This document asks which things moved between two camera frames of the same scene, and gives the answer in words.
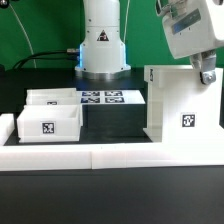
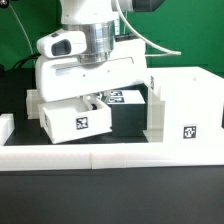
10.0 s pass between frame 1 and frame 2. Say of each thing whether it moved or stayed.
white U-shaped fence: stayed
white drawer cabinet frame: stayed
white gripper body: moved
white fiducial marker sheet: stayed
